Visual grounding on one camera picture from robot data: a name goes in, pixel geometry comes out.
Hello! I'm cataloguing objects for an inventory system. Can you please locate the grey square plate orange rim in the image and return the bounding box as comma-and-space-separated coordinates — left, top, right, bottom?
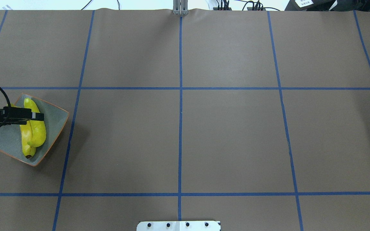
0, 93, 69, 167

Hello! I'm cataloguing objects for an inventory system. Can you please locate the aluminium frame post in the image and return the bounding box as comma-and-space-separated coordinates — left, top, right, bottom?
173, 0, 189, 16

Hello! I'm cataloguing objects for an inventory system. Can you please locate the yellow banana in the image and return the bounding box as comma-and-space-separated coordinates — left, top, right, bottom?
19, 121, 36, 159
24, 98, 47, 147

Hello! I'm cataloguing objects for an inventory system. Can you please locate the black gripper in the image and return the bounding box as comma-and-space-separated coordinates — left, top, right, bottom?
0, 107, 45, 127

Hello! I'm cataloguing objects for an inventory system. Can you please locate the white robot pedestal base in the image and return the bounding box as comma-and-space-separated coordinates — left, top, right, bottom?
136, 220, 222, 231

